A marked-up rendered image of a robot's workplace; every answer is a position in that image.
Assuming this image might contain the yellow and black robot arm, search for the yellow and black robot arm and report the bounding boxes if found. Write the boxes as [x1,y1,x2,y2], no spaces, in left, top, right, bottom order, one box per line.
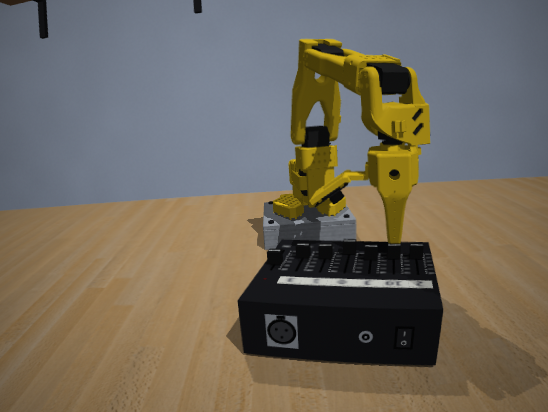
[273,39,430,220]

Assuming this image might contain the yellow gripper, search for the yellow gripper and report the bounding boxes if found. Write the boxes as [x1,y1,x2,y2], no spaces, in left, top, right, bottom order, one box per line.
[310,142,421,243]

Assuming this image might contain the black lighting desk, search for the black lighting desk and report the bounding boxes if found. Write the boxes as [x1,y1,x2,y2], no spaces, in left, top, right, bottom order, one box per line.
[237,239,443,365]

